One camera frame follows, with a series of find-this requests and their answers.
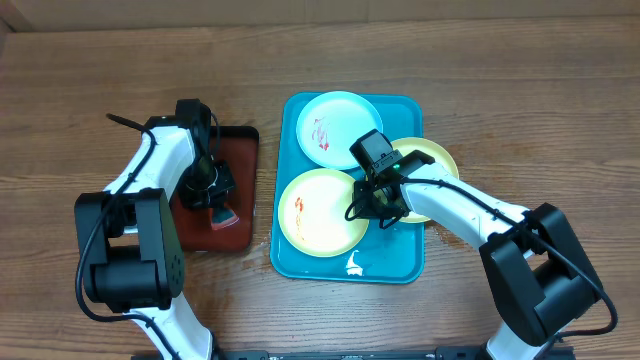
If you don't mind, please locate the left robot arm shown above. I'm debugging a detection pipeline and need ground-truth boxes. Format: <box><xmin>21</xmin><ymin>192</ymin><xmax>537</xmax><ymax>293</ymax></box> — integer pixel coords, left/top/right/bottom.
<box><xmin>74</xmin><ymin>99</ymin><xmax>237</xmax><ymax>359</ymax></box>

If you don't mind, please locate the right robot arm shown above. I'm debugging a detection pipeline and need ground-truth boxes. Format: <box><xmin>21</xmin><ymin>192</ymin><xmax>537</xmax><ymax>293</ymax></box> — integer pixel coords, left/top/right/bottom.
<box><xmin>345</xmin><ymin>147</ymin><xmax>603</xmax><ymax>359</ymax></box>

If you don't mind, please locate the black tray with red liquid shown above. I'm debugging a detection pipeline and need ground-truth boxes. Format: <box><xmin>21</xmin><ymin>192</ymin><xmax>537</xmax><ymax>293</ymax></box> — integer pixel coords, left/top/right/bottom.
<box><xmin>170</xmin><ymin>126</ymin><xmax>259</xmax><ymax>253</ymax></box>

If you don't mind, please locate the yellow-green plate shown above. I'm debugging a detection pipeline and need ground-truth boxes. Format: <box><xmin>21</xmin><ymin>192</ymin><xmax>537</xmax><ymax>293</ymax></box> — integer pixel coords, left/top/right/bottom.
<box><xmin>374</xmin><ymin>137</ymin><xmax>460</xmax><ymax>224</ymax></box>
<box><xmin>276</xmin><ymin>168</ymin><xmax>369</xmax><ymax>258</ymax></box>

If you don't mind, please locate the teal plastic tray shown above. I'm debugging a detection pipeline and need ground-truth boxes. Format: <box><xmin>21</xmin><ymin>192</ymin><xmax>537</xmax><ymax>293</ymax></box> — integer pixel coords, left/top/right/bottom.
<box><xmin>270</xmin><ymin>92</ymin><xmax>425</xmax><ymax>284</ymax></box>

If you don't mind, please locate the light blue plate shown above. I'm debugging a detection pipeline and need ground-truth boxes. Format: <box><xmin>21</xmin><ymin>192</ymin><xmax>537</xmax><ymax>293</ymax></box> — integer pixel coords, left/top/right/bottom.
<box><xmin>296</xmin><ymin>91</ymin><xmax>383</xmax><ymax>170</ymax></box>

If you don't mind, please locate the dark green sponge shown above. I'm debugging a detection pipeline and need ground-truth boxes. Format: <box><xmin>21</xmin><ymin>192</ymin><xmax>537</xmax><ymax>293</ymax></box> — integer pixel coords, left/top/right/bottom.
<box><xmin>211</xmin><ymin>205</ymin><xmax>239</xmax><ymax>230</ymax></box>

